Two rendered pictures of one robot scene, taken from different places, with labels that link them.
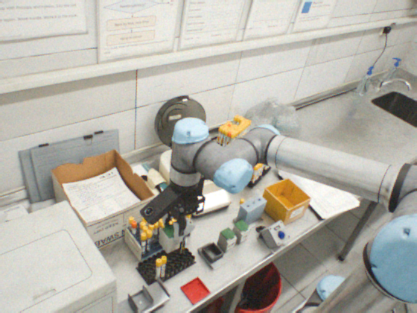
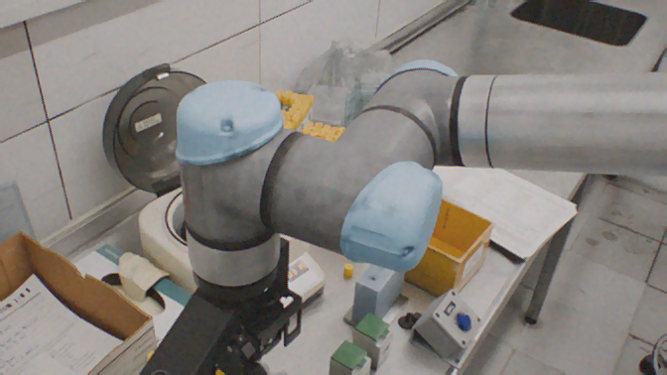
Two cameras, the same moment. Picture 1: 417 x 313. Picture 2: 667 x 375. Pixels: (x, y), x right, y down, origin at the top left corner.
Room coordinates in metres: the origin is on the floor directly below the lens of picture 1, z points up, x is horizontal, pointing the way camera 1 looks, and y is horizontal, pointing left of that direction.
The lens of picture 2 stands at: (0.25, 0.07, 1.67)
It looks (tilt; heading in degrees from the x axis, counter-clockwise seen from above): 36 degrees down; 348
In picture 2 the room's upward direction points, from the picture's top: 4 degrees clockwise
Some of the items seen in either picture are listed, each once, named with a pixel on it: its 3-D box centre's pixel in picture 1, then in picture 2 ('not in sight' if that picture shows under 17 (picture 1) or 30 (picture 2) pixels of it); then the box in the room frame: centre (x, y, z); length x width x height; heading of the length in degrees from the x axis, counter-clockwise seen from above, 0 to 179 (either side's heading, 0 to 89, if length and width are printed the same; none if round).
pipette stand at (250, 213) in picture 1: (250, 212); (379, 290); (0.95, -0.17, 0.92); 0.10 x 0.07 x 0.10; 138
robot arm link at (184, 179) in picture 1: (184, 170); (231, 239); (0.65, 0.06, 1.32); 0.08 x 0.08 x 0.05
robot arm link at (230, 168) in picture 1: (228, 165); (363, 189); (0.61, -0.03, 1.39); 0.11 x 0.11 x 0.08; 56
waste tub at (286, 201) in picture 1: (284, 202); (439, 246); (1.04, -0.31, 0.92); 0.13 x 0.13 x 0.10; 43
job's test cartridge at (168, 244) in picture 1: (170, 238); not in sight; (0.64, 0.07, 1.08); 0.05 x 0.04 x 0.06; 43
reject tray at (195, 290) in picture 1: (195, 290); not in sight; (0.62, -0.03, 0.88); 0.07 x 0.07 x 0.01; 46
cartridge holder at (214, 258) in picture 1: (211, 253); not in sight; (0.76, -0.06, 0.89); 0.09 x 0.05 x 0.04; 45
